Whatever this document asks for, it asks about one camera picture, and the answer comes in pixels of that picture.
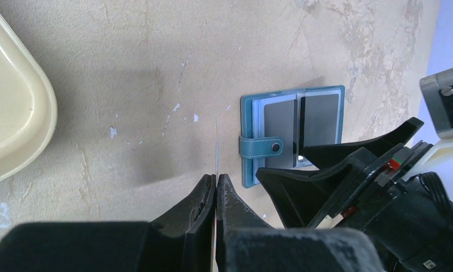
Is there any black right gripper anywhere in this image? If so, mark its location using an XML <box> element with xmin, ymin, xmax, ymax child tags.
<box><xmin>256</xmin><ymin>117</ymin><xmax>453</xmax><ymax>271</ymax></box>

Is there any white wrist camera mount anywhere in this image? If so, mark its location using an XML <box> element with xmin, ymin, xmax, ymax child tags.
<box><xmin>402</xmin><ymin>68</ymin><xmax>453</xmax><ymax>180</ymax></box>

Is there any blue card holder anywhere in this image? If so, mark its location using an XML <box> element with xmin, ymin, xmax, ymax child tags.
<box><xmin>239</xmin><ymin>85</ymin><xmax>345</xmax><ymax>188</ymax></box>

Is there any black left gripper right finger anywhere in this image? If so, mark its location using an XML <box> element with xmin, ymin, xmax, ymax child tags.
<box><xmin>216</xmin><ymin>174</ymin><xmax>383</xmax><ymax>271</ymax></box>

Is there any black credit card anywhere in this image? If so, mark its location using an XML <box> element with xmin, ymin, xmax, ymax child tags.
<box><xmin>264</xmin><ymin>100</ymin><xmax>295</xmax><ymax>169</ymax></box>
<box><xmin>215</xmin><ymin>117</ymin><xmax>219</xmax><ymax>182</ymax></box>
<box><xmin>299</xmin><ymin>93</ymin><xmax>340</xmax><ymax>148</ymax></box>

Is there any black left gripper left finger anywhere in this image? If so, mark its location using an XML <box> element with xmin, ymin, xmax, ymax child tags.
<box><xmin>0</xmin><ymin>175</ymin><xmax>216</xmax><ymax>271</ymax></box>

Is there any gold oval tin tray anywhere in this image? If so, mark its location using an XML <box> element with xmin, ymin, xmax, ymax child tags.
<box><xmin>0</xmin><ymin>14</ymin><xmax>58</xmax><ymax>182</ymax></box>

